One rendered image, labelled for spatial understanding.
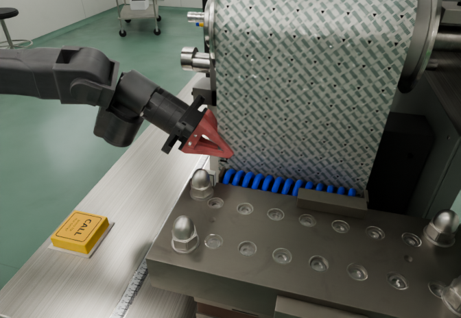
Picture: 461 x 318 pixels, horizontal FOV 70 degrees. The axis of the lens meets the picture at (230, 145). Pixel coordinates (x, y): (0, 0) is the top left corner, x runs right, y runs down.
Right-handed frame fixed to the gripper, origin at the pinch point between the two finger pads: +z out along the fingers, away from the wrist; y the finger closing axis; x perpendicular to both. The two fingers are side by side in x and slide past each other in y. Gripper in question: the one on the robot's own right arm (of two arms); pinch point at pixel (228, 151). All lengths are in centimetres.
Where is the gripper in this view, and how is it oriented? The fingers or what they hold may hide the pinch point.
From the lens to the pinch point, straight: 53.8
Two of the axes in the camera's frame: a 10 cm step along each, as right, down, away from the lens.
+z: 8.3, 5.4, 1.1
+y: -2.5, 5.4, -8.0
